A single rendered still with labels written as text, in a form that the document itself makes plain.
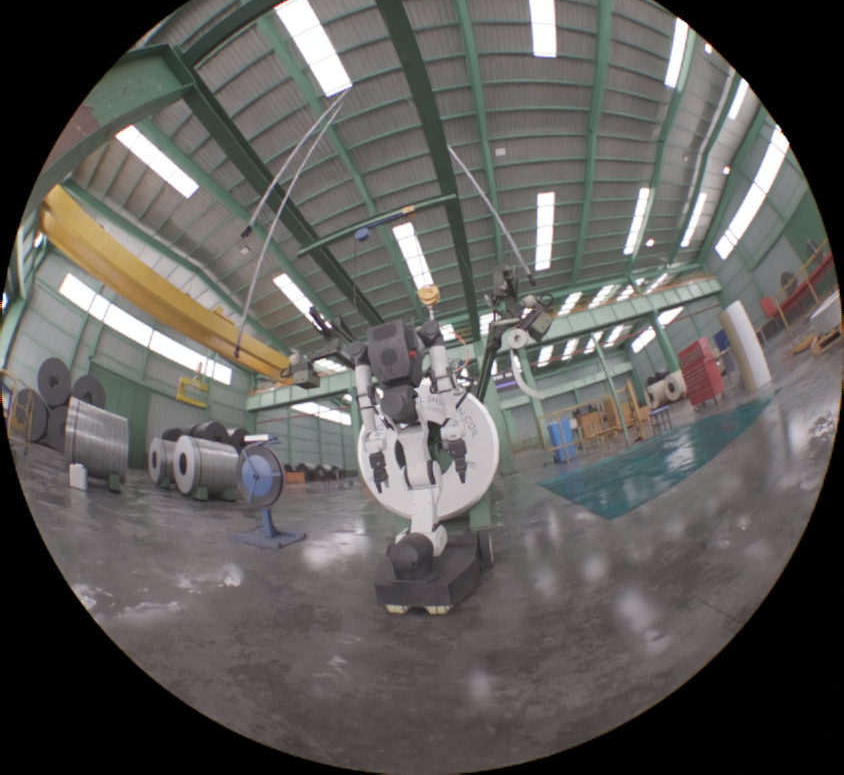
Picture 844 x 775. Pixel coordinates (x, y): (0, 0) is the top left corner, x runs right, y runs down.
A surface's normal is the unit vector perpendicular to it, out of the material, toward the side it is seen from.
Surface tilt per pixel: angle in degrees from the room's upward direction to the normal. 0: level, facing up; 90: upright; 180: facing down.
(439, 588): 90
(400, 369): 105
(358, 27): 172
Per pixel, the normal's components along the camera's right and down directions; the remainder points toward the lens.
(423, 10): 0.18, 0.94
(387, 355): -0.21, -0.13
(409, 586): -0.25, -0.38
